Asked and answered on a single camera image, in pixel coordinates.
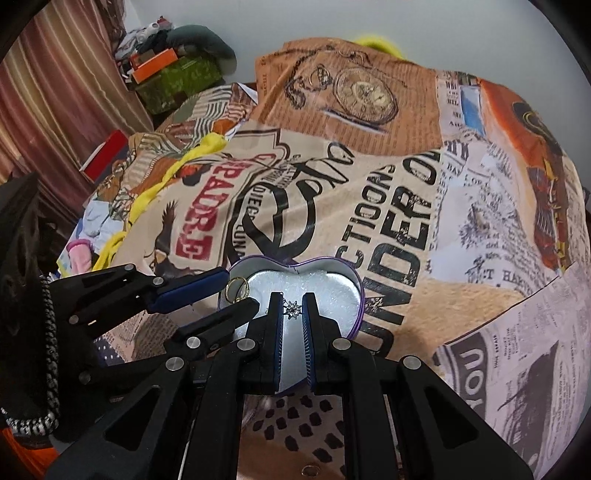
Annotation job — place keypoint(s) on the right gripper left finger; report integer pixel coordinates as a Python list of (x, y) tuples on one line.
[(178, 419)]

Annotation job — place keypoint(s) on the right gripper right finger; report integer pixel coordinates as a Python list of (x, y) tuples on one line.
[(401, 420)]

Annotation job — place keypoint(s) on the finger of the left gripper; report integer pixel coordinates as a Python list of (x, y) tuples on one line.
[(91, 304), (200, 338)]

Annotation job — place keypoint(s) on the purple heart-shaped jewelry box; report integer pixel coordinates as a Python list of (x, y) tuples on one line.
[(335, 284)]

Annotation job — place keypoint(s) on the pink cloth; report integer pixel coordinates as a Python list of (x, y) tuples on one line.
[(80, 256)]

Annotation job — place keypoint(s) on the red box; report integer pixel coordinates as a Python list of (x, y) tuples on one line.
[(100, 162)]

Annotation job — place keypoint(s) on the yellow cloth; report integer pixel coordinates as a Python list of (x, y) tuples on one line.
[(210, 144)]

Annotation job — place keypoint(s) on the striped red curtain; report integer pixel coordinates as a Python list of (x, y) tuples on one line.
[(61, 96)]

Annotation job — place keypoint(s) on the green patterned bag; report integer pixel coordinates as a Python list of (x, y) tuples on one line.
[(171, 86)]

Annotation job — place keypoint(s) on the printed patchwork bed blanket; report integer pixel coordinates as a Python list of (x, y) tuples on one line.
[(458, 209)]

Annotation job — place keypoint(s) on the orange box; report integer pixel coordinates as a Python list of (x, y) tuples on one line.
[(154, 65)]

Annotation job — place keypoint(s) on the grey stuffed cushion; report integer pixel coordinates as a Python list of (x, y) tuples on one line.
[(192, 41)]

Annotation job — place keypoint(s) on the yellow plastic hoop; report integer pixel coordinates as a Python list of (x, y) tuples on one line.
[(380, 44)]

